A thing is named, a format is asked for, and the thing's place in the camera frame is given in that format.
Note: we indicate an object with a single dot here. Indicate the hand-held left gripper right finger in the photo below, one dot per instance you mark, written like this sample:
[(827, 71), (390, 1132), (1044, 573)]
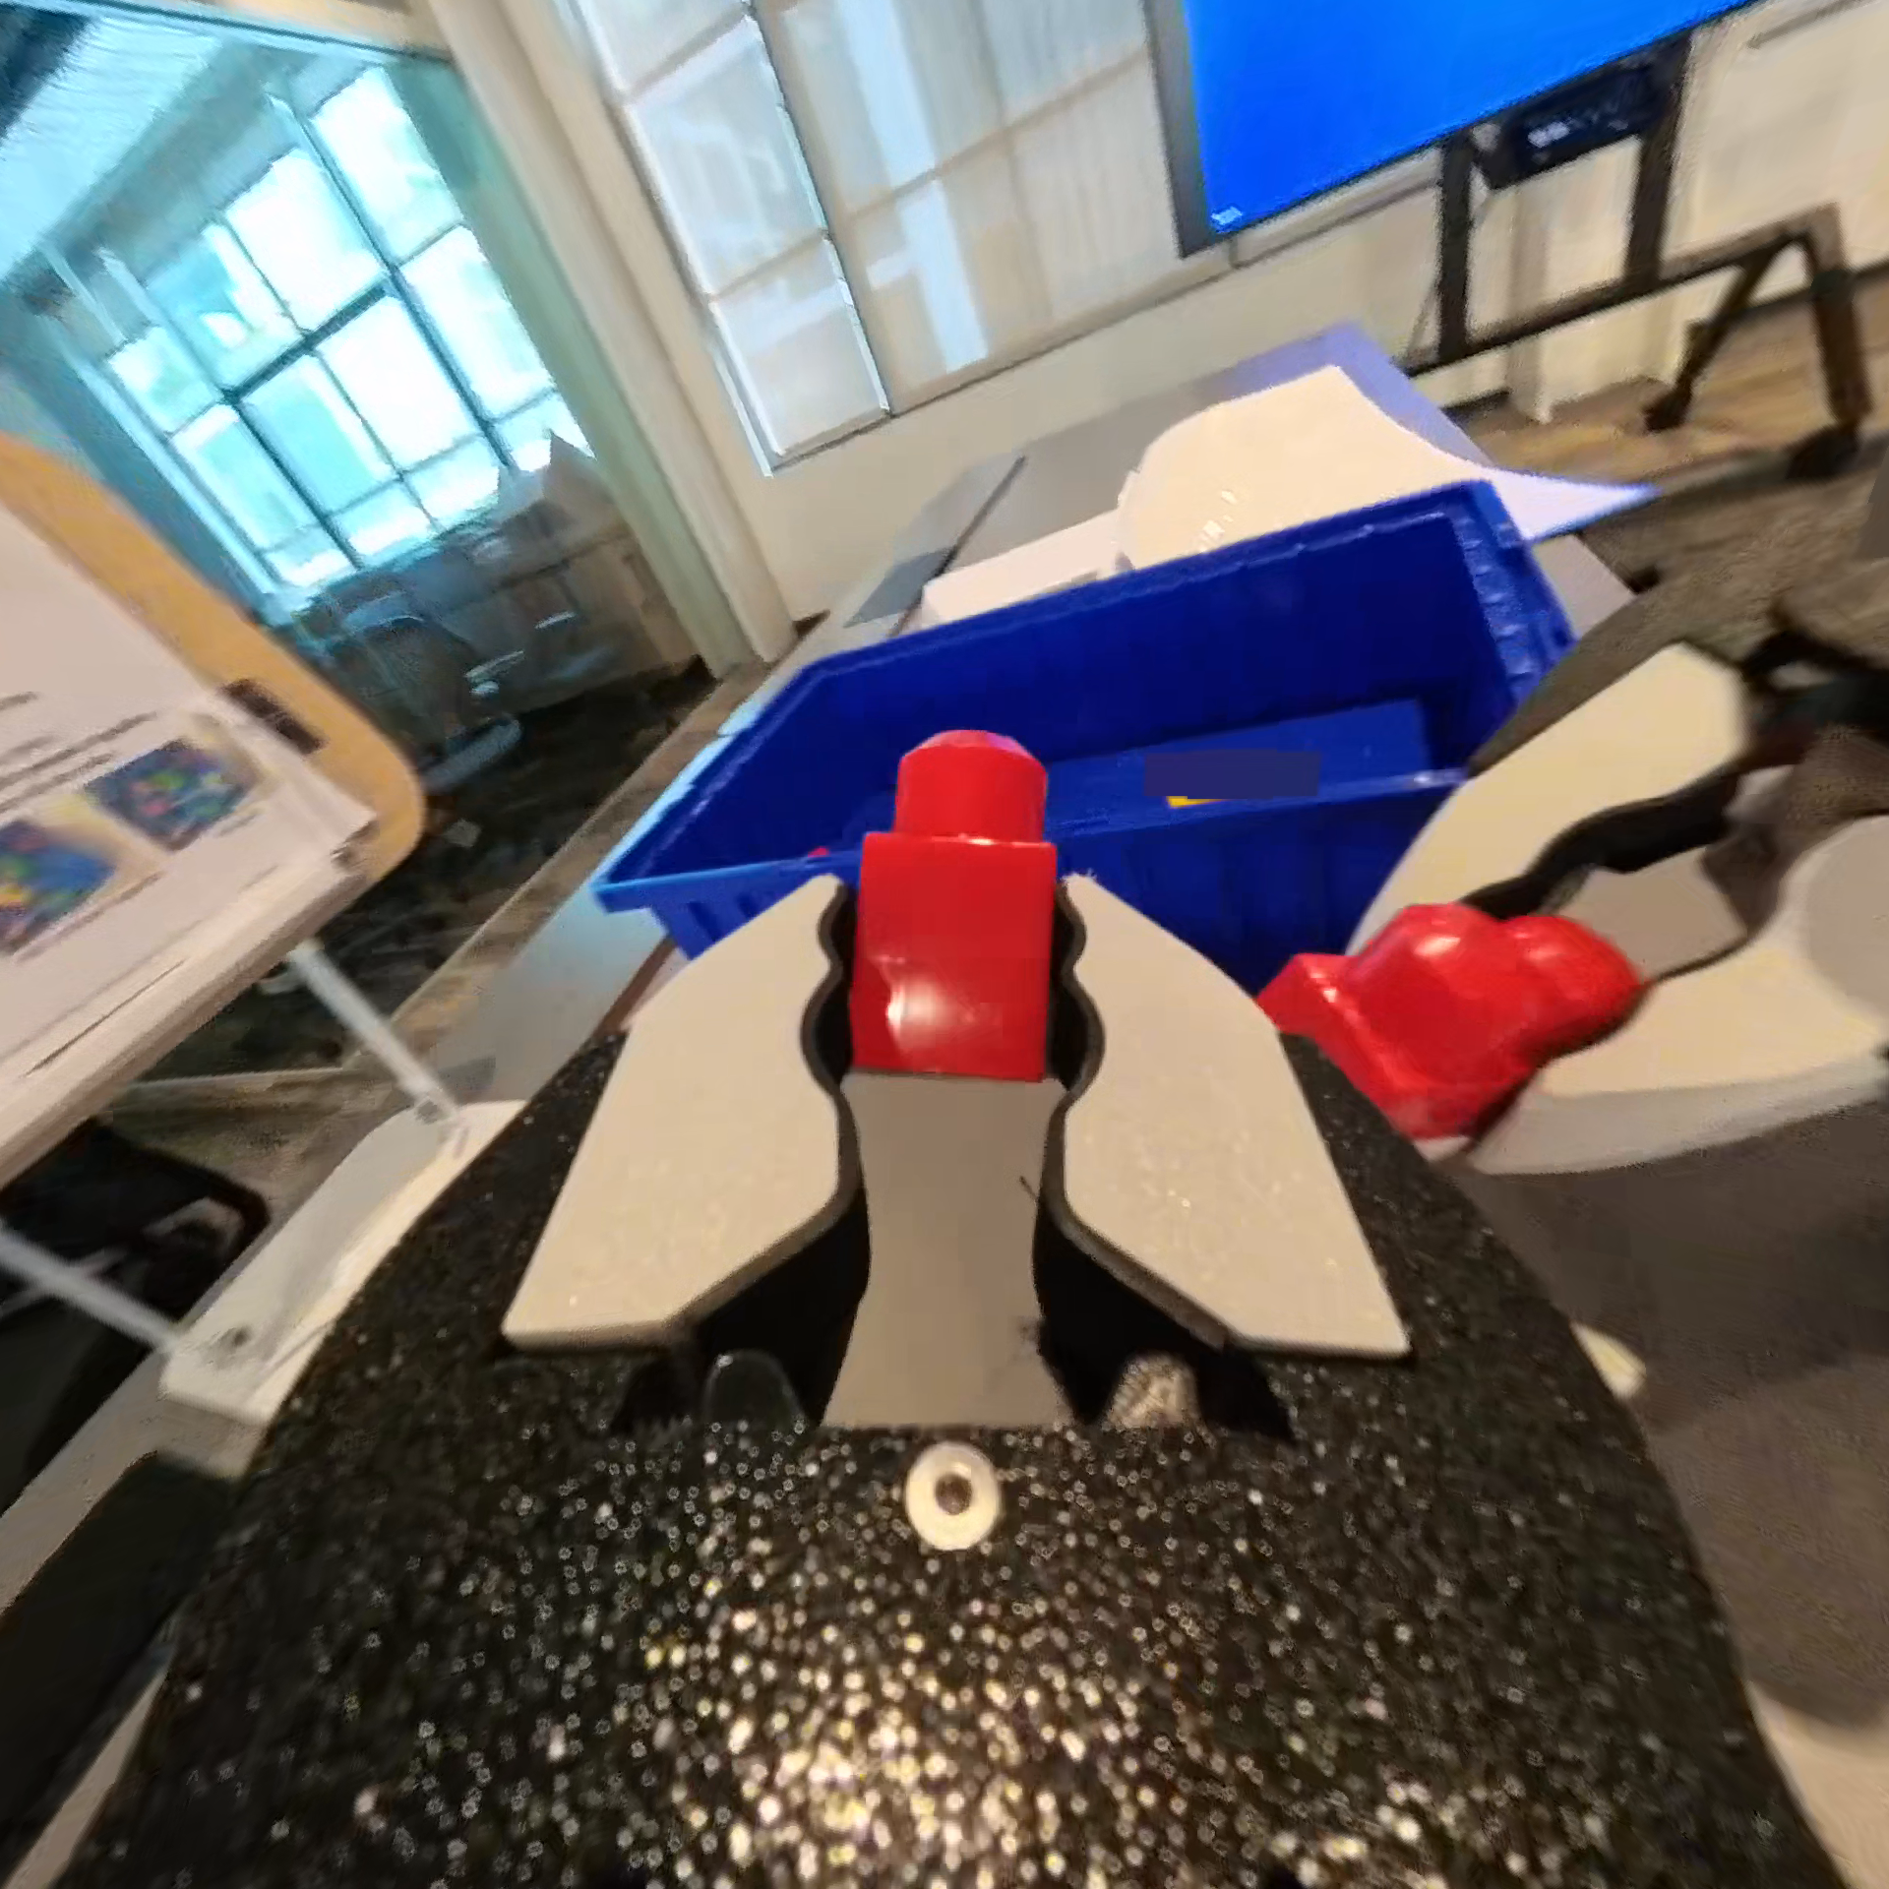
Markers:
[(1211, 1165)]

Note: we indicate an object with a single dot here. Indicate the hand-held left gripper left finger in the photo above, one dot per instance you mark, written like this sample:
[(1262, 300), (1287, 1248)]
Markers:
[(692, 1165)]

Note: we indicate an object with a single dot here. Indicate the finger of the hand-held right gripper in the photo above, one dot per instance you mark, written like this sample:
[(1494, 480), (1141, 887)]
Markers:
[(1609, 739), (1771, 1062)]

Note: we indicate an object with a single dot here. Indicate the red mega block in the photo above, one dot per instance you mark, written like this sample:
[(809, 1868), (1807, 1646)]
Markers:
[(951, 946), (1431, 1003)]

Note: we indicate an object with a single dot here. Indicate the blue plastic bin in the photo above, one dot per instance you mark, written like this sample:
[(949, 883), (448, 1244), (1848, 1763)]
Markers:
[(1180, 650)]

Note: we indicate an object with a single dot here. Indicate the white board stand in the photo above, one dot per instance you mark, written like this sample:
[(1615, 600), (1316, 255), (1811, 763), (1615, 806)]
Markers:
[(340, 1256)]

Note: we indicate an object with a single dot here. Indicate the white paper sheets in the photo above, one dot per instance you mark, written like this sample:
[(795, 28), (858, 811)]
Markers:
[(1298, 457)]

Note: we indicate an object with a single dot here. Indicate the small black device under monitor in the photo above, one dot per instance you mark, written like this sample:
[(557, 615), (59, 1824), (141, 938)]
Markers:
[(1585, 126)]

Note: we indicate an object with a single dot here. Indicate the printed instruction sheet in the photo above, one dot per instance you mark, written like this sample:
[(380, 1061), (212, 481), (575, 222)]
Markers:
[(132, 826)]

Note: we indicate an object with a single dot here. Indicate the instruction sheet on stand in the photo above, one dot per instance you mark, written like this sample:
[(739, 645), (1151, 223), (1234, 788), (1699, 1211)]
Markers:
[(221, 634)]

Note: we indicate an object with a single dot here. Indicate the large grid window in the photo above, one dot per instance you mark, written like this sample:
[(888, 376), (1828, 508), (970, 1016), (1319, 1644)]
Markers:
[(886, 191)]

